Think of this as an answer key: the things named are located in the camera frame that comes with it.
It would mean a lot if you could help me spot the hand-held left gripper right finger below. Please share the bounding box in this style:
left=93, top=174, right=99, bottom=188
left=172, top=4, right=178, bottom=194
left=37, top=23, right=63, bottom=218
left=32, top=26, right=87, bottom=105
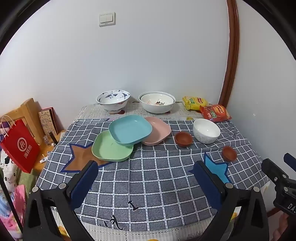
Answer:
left=193, top=160, right=270, bottom=241

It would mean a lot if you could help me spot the white spotted cloth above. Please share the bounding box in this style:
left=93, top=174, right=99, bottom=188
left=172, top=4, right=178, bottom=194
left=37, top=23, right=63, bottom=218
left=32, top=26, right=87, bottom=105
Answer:
left=0, top=151, right=17, bottom=193

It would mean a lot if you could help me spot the wooden chair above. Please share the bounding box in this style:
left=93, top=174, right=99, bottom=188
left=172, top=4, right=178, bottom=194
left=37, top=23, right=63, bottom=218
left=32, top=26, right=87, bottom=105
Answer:
left=0, top=98, right=67, bottom=173

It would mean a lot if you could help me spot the person's right hand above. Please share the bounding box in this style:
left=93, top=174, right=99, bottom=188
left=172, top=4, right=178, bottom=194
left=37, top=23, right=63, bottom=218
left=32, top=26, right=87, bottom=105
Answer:
left=279, top=213, right=296, bottom=241

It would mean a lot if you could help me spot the pink square plate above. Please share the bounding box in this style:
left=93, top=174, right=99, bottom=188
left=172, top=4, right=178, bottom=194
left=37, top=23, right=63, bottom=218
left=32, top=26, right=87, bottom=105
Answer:
left=141, top=117, right=172, bottom=146

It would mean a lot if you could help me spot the white light switch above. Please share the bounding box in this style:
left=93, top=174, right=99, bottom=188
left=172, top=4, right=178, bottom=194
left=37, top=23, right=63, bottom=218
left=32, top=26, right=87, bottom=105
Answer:
left=99, top=13, right=115, bottom=27

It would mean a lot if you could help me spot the red paper bag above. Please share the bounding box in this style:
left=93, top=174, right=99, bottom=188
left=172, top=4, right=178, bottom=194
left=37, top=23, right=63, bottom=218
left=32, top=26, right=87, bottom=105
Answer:
left=0, top=115, right=41, bottom=174

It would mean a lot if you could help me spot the red chips bag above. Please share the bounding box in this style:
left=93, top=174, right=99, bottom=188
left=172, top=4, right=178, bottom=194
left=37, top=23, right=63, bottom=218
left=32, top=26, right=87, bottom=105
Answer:
left=199, top=104, right=232, bottom=122

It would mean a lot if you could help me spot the blue patterned white bowl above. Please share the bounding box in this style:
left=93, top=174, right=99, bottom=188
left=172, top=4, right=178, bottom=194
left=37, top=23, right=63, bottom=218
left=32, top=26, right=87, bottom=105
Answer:
left=96, top=90, right=130, bottom=114

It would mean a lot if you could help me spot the green square plate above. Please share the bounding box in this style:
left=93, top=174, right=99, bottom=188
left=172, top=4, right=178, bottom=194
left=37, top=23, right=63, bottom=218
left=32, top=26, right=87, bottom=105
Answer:
left=92, top=130, right=134, bottom=161

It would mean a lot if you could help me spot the yellow chips bag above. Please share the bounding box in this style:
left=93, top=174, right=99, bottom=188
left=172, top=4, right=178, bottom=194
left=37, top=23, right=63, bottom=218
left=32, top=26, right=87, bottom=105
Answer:
left=182, top=96, right=208, bottom=111

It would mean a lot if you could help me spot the white bowl with printed inside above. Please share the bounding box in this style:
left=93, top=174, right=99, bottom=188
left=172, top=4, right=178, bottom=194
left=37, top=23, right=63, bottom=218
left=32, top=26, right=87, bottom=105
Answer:
left=141, top=93, right=174, bottom=106

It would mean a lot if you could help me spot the brown wooden door frame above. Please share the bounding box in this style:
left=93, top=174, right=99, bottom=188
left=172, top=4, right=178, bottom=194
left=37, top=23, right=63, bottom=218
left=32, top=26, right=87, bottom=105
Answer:
left=218, top=0, right=240, bottom=107

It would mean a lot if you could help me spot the plain white bowl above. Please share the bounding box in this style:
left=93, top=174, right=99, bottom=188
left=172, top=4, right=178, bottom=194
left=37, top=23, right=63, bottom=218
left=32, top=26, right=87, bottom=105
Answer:
left=193, top=118, right=221, bottom=144

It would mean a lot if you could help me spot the large white ceramic bowl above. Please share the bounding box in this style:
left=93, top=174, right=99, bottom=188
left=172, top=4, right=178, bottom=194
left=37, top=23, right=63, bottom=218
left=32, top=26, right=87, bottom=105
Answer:
left=139, top=91, right=176, bottom=114

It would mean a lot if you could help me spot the pink printed cloth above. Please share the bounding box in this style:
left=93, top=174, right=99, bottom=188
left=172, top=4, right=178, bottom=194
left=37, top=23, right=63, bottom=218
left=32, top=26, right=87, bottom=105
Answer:
left=0, top=184, right=26, bottom=241

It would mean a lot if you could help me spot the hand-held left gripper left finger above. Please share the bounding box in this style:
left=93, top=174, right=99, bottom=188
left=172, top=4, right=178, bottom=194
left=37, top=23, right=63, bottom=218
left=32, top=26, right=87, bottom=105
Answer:
left=23, top=160, right=100, bottom=241

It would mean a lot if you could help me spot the small brown bowl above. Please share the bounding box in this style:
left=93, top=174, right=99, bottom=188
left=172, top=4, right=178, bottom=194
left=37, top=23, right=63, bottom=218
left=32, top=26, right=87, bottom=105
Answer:
left=174, top=132, right=193, bottom=147
left=221, top=146, right=238, bottom=162

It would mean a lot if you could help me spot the grey checked tablecloth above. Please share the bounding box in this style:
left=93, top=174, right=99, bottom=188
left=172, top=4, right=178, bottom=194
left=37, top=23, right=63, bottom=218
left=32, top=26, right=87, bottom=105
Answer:
left=36, top=117, right=270, bottom=232

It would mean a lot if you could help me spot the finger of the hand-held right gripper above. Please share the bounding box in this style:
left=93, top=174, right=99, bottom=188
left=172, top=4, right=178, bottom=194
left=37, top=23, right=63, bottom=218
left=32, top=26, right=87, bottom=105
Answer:
left=261, top=158, right=292, bottom=186
left=283, top=153, right=296, bottom=173

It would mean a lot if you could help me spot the patterned book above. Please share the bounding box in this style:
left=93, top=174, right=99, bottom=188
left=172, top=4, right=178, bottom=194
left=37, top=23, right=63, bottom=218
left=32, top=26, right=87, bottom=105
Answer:
left=38, top=107, right=59, bottom=136

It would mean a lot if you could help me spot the blue square plate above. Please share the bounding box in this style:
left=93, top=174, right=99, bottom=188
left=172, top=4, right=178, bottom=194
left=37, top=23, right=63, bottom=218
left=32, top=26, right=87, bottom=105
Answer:
left=108, top=115, right=152, bottom=147

